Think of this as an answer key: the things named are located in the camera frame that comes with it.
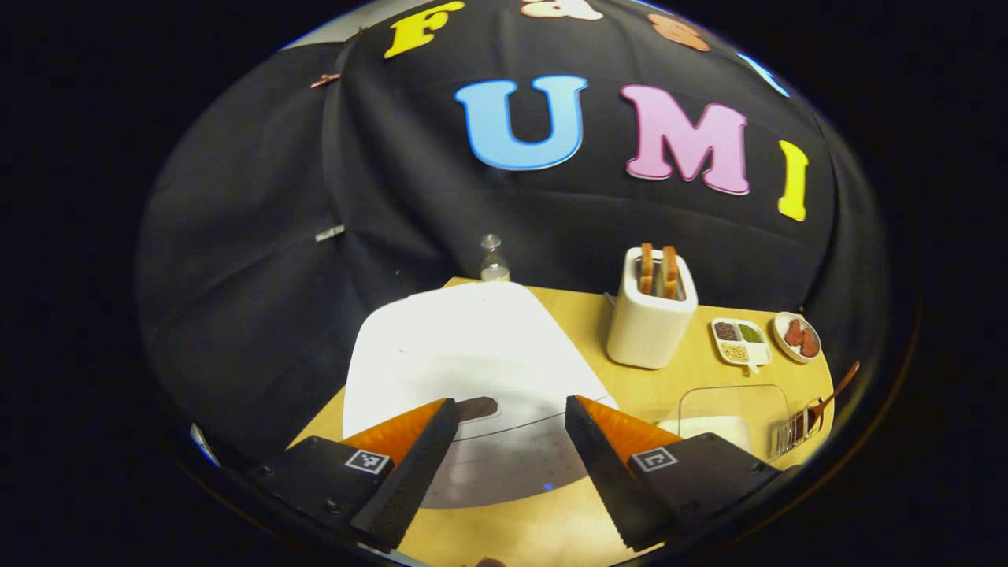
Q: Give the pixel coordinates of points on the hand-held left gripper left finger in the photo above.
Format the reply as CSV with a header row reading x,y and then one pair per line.
x,y
413,472

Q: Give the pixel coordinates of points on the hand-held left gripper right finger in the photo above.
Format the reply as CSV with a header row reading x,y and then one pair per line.
x,y
602,480

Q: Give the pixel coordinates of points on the white rice heap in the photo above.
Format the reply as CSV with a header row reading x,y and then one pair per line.
x,y
709,429

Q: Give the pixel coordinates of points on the white rice cooker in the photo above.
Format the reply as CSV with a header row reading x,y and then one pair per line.
x,y
472,346

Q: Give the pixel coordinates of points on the wooden spoon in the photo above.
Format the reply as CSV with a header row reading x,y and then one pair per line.
x,y
835,392

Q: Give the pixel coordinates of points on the clear glass tray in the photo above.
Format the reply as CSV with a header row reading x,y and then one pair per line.
x,y
732,402

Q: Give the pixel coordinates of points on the white toaster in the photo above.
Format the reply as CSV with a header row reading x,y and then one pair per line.
x,y
650,331

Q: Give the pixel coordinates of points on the white divided bean dish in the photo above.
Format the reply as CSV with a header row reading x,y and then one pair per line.
x,y
740,342

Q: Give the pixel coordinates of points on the bread slice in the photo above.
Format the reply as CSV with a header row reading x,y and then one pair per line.
x,y
670,272
646,268

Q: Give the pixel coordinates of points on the small glass bottle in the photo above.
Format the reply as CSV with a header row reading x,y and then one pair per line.
x,y
494,264

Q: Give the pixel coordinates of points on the white round plate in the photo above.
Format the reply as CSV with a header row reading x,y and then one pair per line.
x,y
783,346

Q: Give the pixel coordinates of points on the red meat piece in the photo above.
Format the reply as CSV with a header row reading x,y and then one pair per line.
x,y
794,332
810,342

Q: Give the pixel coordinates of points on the silver cloth clip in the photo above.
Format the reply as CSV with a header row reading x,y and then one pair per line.
x,y
330,233

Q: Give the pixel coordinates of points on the pink cloth clip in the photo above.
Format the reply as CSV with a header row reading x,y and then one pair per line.
x,y
324,79

